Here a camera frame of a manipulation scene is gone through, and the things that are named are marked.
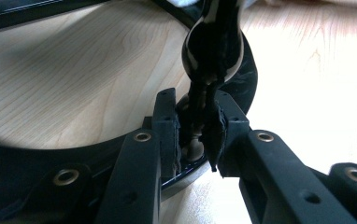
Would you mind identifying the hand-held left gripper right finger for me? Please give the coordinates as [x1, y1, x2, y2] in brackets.
[203, 90, 250, 179]

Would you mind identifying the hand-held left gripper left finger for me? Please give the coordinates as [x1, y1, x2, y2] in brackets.
[143, 88, 182, 180]

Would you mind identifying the black wavy tray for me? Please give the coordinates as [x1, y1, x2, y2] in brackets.
[0, 0, 259, 224]

